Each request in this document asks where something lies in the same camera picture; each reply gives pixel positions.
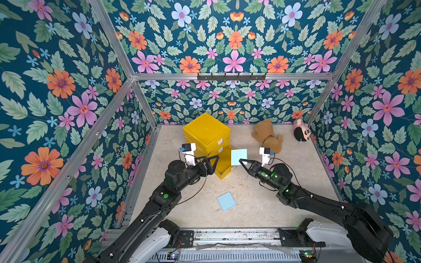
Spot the brown teddy bear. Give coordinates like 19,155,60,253
252,119,284,154

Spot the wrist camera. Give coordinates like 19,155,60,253
179,143,196,166
259,147,275,166

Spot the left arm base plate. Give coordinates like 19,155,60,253
166,230,195,249

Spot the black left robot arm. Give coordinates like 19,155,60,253
85,155,219,263

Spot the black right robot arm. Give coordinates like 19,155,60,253
239,159,392,263

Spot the yellow bottom drawer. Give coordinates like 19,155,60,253
210,145,233,180

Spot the pink black plush toy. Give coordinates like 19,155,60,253
293,119,311,141

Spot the yellow plastic drawer cabinet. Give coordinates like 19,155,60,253
182,112,236,180

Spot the black wall hook rail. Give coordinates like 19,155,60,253
196,73,266,82

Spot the blue sticky note pad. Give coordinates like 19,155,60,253
231,149,248,166
217,192,236,211

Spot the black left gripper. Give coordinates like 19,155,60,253
173,155,218,193

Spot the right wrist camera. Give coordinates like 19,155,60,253
259,147,275,166

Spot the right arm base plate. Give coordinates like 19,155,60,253
277,228,326,248

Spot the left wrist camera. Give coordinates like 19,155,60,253
179,143,196,166

